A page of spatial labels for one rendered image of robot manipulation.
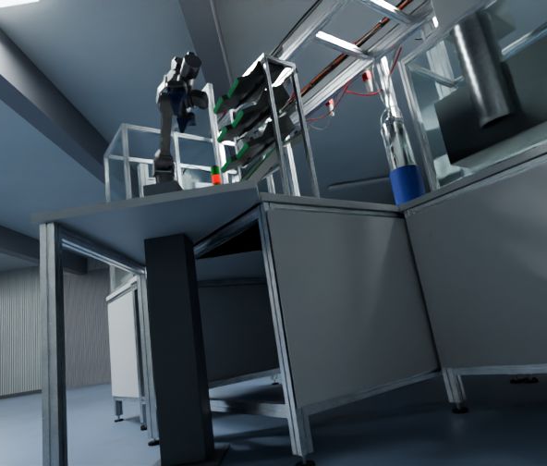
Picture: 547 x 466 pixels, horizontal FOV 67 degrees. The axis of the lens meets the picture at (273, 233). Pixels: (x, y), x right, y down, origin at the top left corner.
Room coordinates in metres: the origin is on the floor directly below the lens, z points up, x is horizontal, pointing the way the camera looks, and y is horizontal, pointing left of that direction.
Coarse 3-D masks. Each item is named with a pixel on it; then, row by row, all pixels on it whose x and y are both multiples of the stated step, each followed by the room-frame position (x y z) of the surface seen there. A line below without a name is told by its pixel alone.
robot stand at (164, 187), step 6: (174, 180) 1.57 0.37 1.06; (144, 186) 1.57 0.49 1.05; (150, 186) 1.57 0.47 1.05; (156, 186) 1.57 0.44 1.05; (162, 186) 1.57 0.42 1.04; (168, 186) 1.57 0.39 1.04; (174, 186) 1.57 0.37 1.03; (180, 186) 1.64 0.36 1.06; (144, 192) 1.57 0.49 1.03; (150, 192) 1.57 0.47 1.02; (156, 192) 1.57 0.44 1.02; (162, 192) 1.57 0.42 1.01
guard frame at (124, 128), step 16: (128, 128) 2.62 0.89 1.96; (144, 128) 2.69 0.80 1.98; (112, 144) 2.81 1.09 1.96; (224, 144) 3.09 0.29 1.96; (128, 160) 2.61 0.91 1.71; (144, 160) 3.19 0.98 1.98; (128, 176) 2.61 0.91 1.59; (272, 176) 3.35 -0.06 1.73; (128, 192) 2.61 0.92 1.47; (112, 272) 3.00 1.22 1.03; (112, 288) 2.99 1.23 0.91
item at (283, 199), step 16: (352, 208) 1.59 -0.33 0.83; (368, 208) 1.64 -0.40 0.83; (384, 208) 1.70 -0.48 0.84; (256, 240) 1.88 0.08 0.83; (208, 256) 2.06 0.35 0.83; (224, 256) 2.12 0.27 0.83; (240, 256) 2.18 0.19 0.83; (256, 256) 2.25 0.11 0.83; (208, 272) 2.50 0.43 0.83; (224, 272) 2.59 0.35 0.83; (240, 272) 2.68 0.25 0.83; (256, 272) 2.78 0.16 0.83
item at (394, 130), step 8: (384, 112) 2.10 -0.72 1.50; (400, 112) 2.02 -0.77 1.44; (392, 120) 2.01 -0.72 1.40; (400, 120) 2.01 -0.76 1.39; (384, 128) 2.04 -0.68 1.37; (392, 128) 2.02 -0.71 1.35; (400, 128) 2.01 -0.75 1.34; (384, 136) 2.05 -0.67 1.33; (392, 136) 2.02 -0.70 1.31; (400, 136) 2.01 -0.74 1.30; (408, 136) 2.04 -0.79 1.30; (384, 144) 2.07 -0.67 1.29; (392, 144) 2.03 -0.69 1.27; (400, 144) 2.01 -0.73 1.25; (408, 144) 2.02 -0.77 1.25; (392, 152) 2.03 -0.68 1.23; (400, 152) 2.01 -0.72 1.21; (408, 152) 2.02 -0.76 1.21; (392, 160) 2.04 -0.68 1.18; (400, 160) 2.02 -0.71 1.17; (408, 160) 2.01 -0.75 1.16; (392, 168) 2.06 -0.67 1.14
